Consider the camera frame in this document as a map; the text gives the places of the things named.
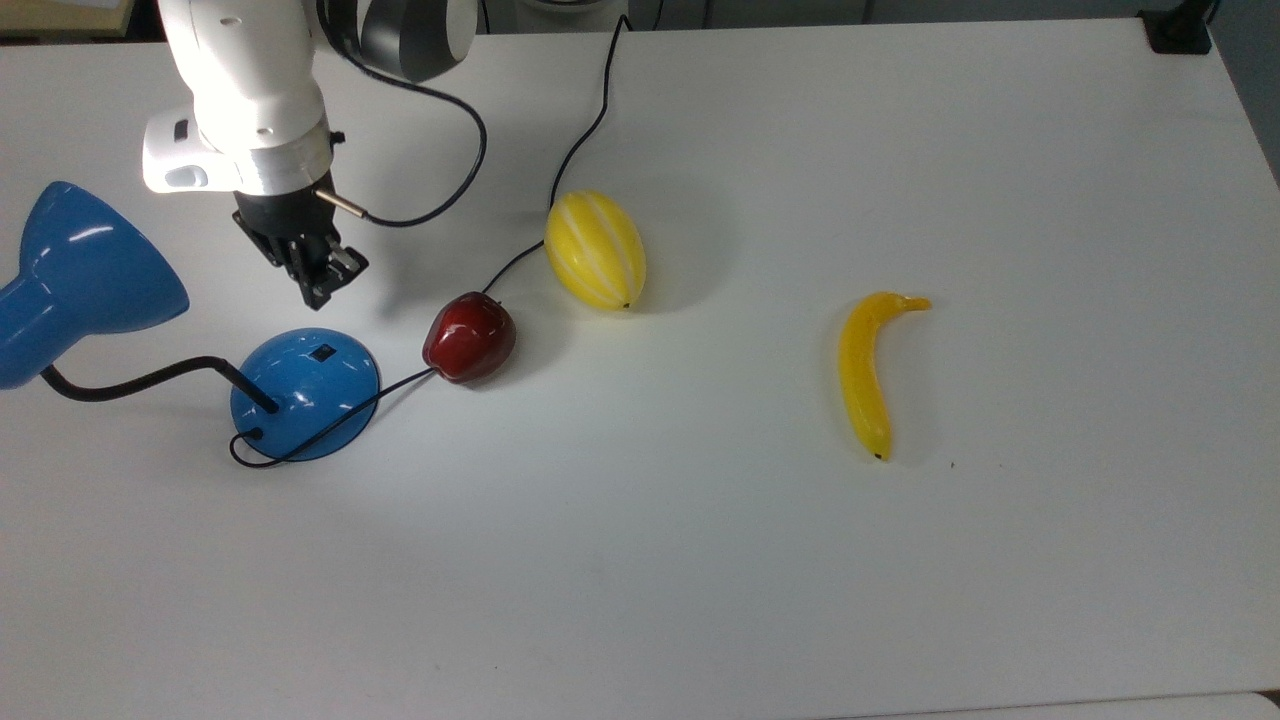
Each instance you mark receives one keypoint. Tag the black table clamp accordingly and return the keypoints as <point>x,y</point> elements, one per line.
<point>1180,35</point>

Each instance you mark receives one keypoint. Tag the dark red apple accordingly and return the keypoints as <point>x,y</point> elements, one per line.
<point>468,338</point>

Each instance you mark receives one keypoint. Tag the wooden table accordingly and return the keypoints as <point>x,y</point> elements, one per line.
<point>60,18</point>

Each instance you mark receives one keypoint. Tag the yellow striped melon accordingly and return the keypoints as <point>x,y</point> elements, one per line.
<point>595,250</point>

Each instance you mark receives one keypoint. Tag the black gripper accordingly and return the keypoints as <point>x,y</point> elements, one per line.
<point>285,225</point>

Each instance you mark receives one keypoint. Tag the yellow banana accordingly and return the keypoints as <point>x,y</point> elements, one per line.
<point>862,380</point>

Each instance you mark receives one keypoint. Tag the blue desk lamp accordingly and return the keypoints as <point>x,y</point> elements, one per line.
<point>305,385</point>

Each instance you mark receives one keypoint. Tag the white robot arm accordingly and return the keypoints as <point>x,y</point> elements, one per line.
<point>250,80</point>

